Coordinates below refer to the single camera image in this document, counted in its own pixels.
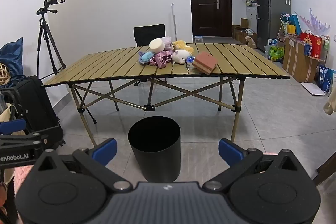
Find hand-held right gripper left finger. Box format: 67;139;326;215
31;138;132;191

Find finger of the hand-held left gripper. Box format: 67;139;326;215
0;119;65;152

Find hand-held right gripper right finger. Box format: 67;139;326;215
203;138;306;193

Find black trash bin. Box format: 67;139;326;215
128;116;181;182

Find blue purple plush toy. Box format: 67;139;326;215
139;51;155;64

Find pink satin scrunchie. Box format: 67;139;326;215
150;50;174;69

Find yellow white plush toy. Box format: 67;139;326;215
172;40;195;54

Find person's left hand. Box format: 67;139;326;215
0;182;8;207

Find pink fuzzy fabric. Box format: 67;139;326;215
12;165;37;188

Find woven rattan ball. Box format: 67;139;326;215
0;63;11;85

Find dark blue cloth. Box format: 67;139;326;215
0;37;24;76

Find tan folding table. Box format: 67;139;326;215
42;43;290;146

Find red-brown sponge block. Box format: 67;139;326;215
192;52;218;74

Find dark wooden furniture leg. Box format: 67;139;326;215
314;158;336;186

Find white bathroom scale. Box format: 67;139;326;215
301;82;326;96

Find cream cloth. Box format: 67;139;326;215
323;89;336;115

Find green plastic bag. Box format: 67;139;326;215
268;45;285;62

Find large cardboard box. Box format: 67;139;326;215
283;35;326;83

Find beige plush toy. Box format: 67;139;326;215
245;36;258;48

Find round cream sponge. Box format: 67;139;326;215
149;38;166;52

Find small cardboard boxes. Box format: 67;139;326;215
232;18;258;43

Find blue printed bag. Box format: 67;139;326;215
318;66;336;94

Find black folding chair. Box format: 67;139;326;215
133;24;168;86

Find red gift box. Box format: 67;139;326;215
300;32;323;58

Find dark brown door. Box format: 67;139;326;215
188;0;233;38

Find white mop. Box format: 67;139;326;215
171;3;179;42

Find blue gift bag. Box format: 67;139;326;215
287;14;302;35

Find purple coral decoration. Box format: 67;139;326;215
297;8;331;37

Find grey refrigerator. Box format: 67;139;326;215
255;0;292;52

